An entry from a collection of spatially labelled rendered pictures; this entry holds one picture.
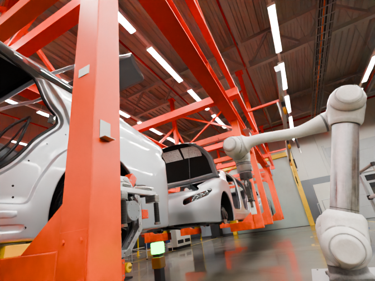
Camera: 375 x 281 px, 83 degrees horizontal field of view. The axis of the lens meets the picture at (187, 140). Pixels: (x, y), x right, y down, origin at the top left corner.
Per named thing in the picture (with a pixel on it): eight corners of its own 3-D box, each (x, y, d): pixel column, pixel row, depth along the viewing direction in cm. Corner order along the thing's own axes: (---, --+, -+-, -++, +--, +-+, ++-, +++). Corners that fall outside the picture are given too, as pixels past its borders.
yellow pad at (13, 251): (19, 256, 109) (21, 245, 110) (37, 253, 103) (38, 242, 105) (-15, 261, 97) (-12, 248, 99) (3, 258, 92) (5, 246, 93)
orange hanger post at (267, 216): (249, 226, 626) (231, 149, 719) (273, 223, 601) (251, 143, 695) (248, 227, 612) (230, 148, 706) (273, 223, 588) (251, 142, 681)
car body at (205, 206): (212, 226, 825) (205, 184, 886) (261, 218, 758) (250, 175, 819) (124, 238, 404) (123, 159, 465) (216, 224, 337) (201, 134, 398)
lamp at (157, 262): (157, 267, 83) (157, 256, 85) (166, 266, 82) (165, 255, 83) (151, 269, 80) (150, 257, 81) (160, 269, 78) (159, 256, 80)
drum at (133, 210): (116, 225, 150) (116, 204, 155) (141, 221, 142) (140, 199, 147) (101, 226, 138) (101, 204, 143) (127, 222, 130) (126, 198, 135)
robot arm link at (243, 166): (251, 163, 133) (254, 172, 130) (237, 166, 136) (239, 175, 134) (249, 160, 125) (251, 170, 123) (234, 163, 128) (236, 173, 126)
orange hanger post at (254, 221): (232, 231, 461) (212, 130, 555) (264, 227, 437) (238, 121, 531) (231, 232, 448) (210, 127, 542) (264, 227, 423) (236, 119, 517)
